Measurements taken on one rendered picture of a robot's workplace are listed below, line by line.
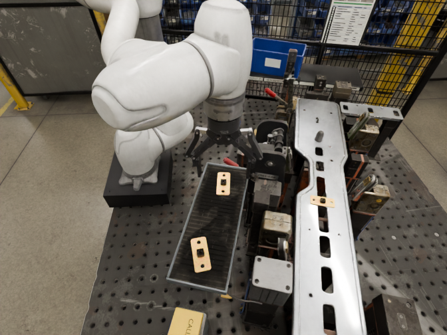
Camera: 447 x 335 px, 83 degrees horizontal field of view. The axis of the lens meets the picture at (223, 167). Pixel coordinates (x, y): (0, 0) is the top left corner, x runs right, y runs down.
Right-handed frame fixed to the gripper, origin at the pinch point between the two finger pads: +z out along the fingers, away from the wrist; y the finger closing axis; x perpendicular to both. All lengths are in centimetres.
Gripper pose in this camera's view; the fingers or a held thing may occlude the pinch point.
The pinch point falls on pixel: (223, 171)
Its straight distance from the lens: 71.5
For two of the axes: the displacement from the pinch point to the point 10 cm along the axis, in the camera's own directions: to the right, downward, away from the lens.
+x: 0.4, -7.4, 6.7
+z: 0.0, 6.7, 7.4
